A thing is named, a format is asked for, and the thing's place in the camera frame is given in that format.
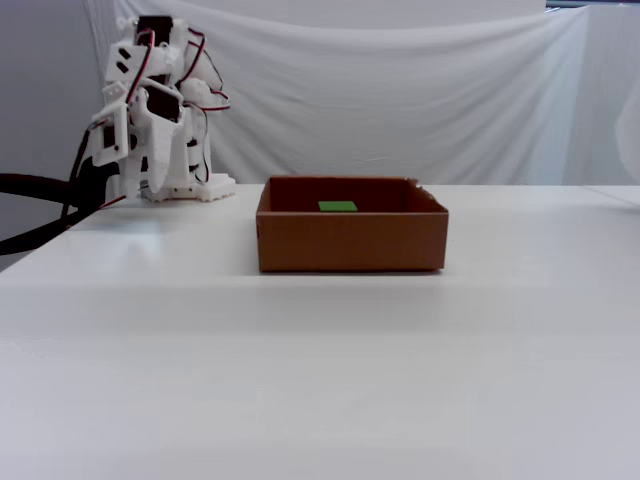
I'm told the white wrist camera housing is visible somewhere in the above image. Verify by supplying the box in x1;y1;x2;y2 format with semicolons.
89;82;130;167

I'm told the red white power wire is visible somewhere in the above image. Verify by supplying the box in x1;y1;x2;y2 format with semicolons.
64;194;129;231

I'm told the white cloth backdrop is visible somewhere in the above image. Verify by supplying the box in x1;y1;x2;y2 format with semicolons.
84;0;640;187

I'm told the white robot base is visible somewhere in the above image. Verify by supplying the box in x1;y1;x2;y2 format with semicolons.
141;172;237;204

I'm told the brown cardboard box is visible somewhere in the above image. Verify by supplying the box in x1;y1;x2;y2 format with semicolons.
255;175;450;274

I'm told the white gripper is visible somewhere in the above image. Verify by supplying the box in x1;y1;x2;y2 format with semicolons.
122;84;186;201

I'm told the black camera cable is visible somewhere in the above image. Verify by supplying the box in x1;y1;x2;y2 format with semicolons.
60;124;99;224

